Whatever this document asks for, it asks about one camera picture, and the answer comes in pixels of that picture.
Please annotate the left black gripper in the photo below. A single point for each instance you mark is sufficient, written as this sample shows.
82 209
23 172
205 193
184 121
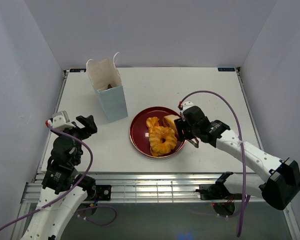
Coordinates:
90 127

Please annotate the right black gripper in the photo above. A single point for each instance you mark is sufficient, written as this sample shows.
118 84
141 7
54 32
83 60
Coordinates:
181 124

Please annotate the large round bread roll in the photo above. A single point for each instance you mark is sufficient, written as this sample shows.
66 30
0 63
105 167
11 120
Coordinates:
169 121

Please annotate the metal serving tongs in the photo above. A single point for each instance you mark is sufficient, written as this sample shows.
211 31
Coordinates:
194 142

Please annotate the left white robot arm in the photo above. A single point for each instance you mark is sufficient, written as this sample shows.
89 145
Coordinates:
63 188

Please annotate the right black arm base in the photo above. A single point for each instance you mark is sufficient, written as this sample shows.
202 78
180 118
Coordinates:
216 192

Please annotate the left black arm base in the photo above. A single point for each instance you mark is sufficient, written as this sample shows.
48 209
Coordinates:
99 193

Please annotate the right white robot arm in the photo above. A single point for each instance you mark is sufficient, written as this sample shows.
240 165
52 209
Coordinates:
275 180

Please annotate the small twisted orange bread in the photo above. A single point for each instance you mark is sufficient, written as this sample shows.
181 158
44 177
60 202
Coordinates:
152 123

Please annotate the light blue paper bag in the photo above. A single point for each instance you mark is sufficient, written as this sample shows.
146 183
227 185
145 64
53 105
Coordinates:
101 74

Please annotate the dark red round plate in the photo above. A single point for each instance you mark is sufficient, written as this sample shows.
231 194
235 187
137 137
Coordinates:
139 133

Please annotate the left blue table label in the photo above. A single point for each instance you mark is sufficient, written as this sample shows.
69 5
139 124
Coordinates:
77 70

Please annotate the blue table label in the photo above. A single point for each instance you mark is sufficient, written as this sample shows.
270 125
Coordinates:
77 70
226 69

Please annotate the right blue table label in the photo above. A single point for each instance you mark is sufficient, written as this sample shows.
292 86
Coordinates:
226 69

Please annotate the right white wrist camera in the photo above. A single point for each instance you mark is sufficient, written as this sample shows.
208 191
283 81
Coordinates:
184 106

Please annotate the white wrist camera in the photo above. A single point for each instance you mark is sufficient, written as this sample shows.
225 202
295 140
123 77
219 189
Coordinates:
184 106
60 121

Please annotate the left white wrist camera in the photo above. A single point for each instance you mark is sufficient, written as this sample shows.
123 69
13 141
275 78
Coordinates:
60 121

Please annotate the large fluted ring bread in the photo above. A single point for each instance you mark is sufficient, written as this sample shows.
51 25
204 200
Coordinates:
162 141

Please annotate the aluminium frame rail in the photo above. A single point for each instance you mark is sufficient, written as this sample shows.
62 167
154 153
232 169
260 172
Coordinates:
155 188

